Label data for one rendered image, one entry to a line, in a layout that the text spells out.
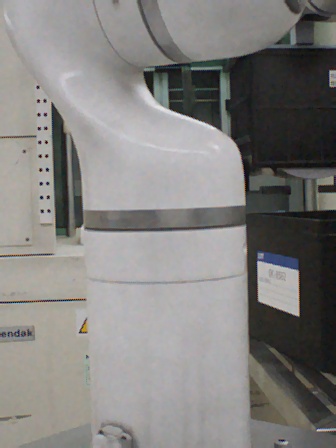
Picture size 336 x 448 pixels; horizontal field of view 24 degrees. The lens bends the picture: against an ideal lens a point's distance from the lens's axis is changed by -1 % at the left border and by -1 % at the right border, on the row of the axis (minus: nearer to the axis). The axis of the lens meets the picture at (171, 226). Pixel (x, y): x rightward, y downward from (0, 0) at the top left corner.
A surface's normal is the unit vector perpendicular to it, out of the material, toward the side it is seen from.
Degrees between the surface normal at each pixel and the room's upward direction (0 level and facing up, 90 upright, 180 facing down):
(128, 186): 89
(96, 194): 89
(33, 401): 90
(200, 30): 143
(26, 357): 90
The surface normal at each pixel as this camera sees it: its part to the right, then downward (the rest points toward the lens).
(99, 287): -0.76, 0.06
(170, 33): -0.26, 0.84
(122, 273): -0.51, 0.06
